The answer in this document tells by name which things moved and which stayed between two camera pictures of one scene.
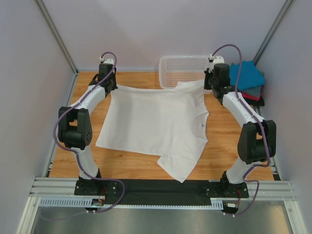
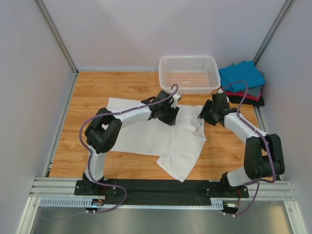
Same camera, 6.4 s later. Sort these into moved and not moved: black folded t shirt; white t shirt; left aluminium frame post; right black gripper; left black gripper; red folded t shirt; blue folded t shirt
Moved: right black gripper; white t shirt; left black gripper
Not moved: blue folded t shirt; left aluminium frame post; black folded t shirt; red folded t shirt
